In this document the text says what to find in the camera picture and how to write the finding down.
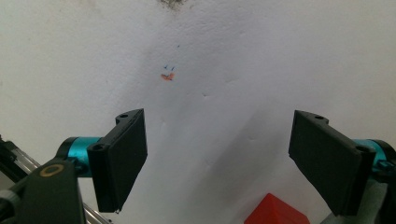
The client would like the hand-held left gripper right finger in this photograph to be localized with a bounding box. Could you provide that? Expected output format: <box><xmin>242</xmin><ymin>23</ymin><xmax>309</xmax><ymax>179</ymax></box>
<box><xmin>288</xmin><ymin>109</ymin><xmax>396</xmax><ymax>217</ymax></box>

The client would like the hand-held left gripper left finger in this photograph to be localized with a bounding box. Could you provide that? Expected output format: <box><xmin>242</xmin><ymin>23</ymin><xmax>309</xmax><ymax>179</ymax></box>
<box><xmin>56</xmin><ymin>107</ymin><xmax>149</xmax><ymax>214</ymax></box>

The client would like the red block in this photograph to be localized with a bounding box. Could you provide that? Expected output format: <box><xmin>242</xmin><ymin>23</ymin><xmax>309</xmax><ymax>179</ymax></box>
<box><xmin>243</xmin><ymin>192</ymin><xmax>312</xmax><ymax>224</ymax></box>

